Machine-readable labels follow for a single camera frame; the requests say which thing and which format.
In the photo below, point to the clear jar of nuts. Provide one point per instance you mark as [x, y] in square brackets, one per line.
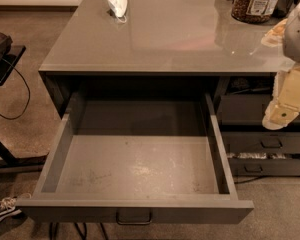
[253, 11]

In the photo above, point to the grey cabinet counter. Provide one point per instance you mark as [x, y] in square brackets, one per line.
[165, 48]

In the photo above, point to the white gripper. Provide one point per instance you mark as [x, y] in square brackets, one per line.
[298, 34]

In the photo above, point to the white face mask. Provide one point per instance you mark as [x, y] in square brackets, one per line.
[118, 9]

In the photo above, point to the black side stand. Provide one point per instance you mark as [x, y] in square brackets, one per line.
[9, 57]

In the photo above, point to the black white sneaker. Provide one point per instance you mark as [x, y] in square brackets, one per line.
[8, 206]

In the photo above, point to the right upper dark drawer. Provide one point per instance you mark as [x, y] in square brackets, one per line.
[242, 109]

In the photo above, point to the right lower dark drawer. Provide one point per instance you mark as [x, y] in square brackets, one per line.
[265, 167]

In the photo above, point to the right middle dark drawer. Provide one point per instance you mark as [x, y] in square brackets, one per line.
[262, 142]

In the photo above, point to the dark drawer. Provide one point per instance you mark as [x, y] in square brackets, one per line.
[262, 142]
[265, 167]
[242, 109]

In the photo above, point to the grey top drawer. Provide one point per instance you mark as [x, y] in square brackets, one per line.
[137, 162]

